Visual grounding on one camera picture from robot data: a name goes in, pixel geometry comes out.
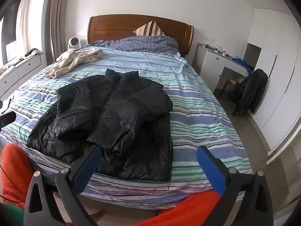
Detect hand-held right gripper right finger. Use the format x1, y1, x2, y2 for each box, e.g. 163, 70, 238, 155
196, 145, 274, 226

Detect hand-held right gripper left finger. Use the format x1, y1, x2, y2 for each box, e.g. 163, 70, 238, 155
24, 145, 102, 226

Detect black puffer jacket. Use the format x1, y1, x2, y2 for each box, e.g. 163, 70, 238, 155
25, 68, 174, 190

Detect person's left forearm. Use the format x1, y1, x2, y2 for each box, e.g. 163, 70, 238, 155
0, 202, 25, 226

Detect white drawer cabinet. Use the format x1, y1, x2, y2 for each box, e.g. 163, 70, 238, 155
0, 52, 44, 100

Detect person's orange trousers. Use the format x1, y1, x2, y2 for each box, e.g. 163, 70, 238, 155
0, 143, 238, 226

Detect striped bed sheet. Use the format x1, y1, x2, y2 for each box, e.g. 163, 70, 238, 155
0, 46, 251, 210

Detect green cloth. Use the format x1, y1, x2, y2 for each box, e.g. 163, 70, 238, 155
25, 48, 43, 57

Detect black coat on stool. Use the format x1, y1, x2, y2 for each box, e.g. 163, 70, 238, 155
232, 68, 269, 116

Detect wooden stool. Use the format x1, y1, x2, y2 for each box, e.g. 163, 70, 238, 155
219, 78, 241, 98

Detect cream knitted blanket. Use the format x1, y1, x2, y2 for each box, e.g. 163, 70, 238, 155
46, 48, 104, 79

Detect window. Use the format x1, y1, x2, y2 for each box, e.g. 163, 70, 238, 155
0, 0, 31, 64

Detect white fan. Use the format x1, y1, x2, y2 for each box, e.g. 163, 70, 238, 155
67, 37, 79, 52

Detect white desk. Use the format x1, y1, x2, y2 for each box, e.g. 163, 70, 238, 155
195, 42, 255, 93

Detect blue cloth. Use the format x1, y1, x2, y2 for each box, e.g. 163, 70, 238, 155
235, 58, 254, 71

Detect brown curtain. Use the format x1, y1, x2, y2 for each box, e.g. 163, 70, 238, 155
49, 0, 69, 63

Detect white wardrobe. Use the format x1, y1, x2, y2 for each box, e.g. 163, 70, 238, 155
244, 8, 301, 156

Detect wooden headboard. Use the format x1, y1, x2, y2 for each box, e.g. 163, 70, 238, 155
87, 14, 194, 59

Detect striped cushion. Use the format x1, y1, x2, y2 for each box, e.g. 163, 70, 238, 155
133, 21, 165, 37

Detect black cable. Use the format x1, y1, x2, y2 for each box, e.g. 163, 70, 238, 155
0, 161, 15, 204

